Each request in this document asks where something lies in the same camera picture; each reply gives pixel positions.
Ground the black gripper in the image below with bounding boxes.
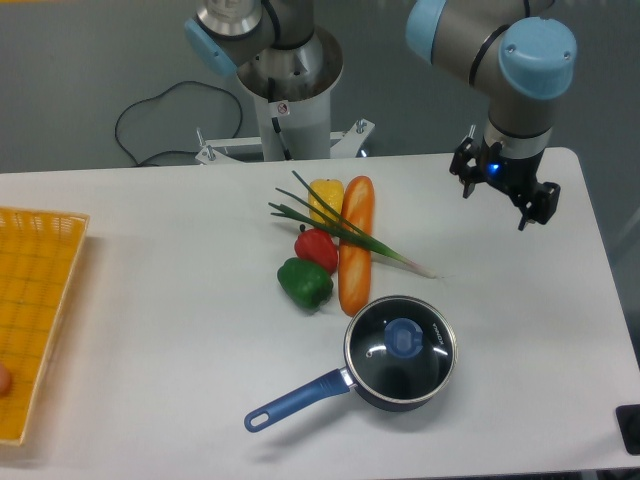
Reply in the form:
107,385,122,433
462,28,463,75
449,130,561,231

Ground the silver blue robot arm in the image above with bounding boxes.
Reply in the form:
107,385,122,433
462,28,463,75
184,1,577,224

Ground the glass lid blue knob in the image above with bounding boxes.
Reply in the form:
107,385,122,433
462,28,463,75
344,295,458,411

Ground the orange baguette bread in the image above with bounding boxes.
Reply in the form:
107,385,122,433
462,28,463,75
338,176,375,317

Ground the yellow bell pepper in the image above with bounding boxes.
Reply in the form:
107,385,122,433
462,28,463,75
308,179,344,220

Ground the green spring onion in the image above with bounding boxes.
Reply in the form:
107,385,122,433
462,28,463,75
268,170,442,279

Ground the red bell pepper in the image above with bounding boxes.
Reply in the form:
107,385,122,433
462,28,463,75
294,228,339,275

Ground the green bell pepper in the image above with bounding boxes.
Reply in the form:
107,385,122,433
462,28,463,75
277,258,334,311

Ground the black object table corner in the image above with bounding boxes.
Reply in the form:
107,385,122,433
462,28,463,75
615,404,640,456

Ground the yellow wicker basket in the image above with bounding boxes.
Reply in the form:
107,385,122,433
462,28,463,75
1,207,90,446

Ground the orange round item in basket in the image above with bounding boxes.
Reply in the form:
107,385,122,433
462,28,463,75
0,363,12,396

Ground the blue saucepan with handle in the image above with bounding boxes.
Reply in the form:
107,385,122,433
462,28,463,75
244,295,458,433

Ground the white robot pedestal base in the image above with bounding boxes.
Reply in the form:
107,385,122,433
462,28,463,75
194,24,376,165

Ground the black floor cable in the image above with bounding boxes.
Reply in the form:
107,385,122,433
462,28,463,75
114,80,244,168

